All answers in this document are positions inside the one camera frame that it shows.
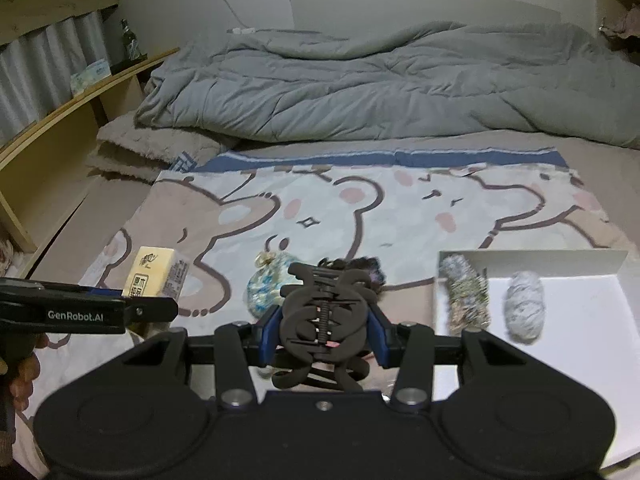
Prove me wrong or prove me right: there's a blue floral satin pouch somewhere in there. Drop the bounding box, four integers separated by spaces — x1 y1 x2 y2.
245 252 299 318

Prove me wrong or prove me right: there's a yellow tissue pack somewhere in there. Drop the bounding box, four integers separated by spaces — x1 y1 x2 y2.
122 246 189 300

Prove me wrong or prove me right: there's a dark brown hair claw clip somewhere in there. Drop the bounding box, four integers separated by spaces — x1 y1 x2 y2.
271 262 378 392

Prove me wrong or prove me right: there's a dark brown crochet pouch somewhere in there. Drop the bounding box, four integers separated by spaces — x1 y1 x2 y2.
318 257 386 294

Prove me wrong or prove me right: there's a person's left hand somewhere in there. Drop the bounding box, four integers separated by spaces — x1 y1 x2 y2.
6 352 41 412

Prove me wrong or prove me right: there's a wooden bedside shelf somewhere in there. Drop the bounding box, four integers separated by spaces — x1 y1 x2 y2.
1 49 178 254

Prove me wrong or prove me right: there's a cartoon bear blanket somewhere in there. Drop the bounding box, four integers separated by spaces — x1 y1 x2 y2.
32 153 615 479

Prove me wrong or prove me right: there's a white grey yarn ball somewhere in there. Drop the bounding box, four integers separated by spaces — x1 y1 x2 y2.
503 271 546 344

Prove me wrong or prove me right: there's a beige folded fleece blanket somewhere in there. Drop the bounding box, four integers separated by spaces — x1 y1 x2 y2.
85 112 238 183

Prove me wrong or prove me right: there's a white shallow cardboard box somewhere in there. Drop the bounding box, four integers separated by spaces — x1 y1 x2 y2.
464 249 639 466

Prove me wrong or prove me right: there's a grey corrugated curtain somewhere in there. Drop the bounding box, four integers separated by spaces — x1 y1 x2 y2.
0 12 108 143

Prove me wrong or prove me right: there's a tissue box on shelf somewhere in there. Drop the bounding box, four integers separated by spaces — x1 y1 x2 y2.
70 58 112 96

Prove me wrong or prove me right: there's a dark glass bottle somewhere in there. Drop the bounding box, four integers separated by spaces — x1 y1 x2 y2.
120 18 142 62

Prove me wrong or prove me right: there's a grey quilted duvet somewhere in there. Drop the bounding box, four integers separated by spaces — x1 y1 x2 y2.
136 22 639 148

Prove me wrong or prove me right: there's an open wooden wardrobe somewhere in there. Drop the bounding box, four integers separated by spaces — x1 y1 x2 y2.
596 0 639 65

